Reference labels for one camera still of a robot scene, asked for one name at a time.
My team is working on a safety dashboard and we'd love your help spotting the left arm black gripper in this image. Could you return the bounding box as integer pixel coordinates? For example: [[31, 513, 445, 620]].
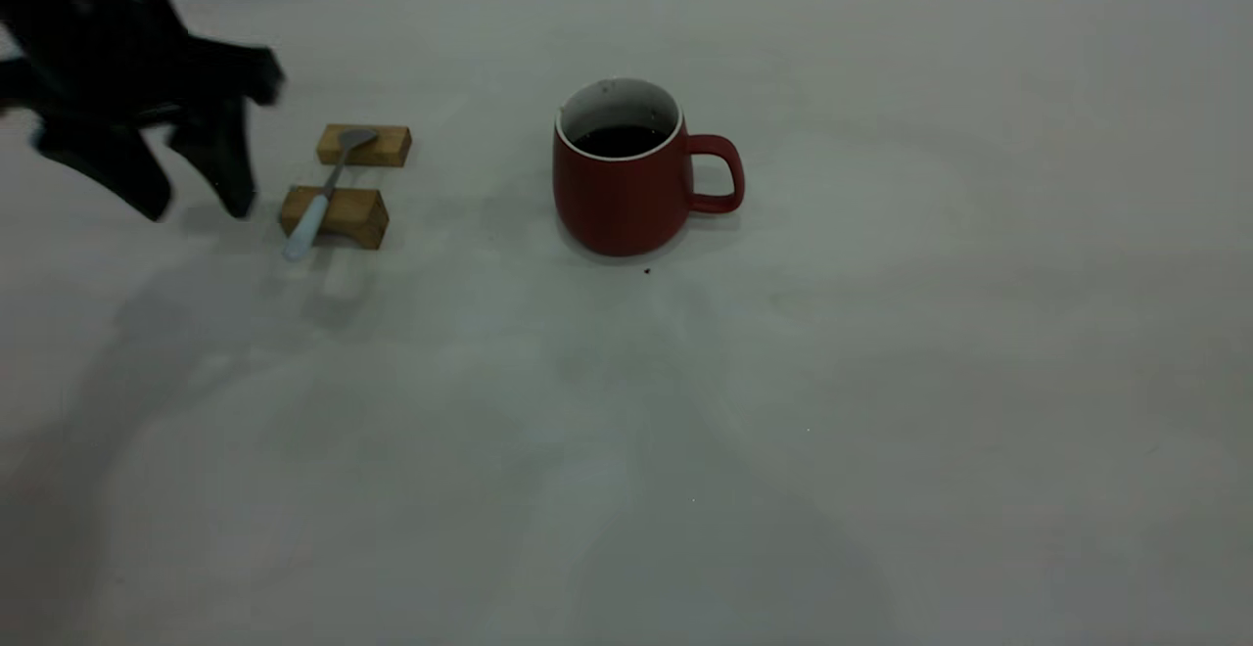
[[0, 0, 286, 222]]

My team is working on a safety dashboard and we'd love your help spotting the metal spoon with white handle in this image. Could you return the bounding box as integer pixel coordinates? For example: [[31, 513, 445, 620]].
[[285, 127, 380, 261]]

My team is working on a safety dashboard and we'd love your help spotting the red ceramic mug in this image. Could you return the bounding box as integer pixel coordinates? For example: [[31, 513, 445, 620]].
[[552, 77, 746, 258]]

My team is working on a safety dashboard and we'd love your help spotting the arched wooden block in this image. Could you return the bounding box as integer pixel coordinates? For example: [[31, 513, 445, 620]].
[[278, 185, 391, 252]]

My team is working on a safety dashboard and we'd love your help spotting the flat rectangular wooden block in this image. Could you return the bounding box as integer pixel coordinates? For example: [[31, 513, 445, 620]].
[[316, 123, 413, 169]]

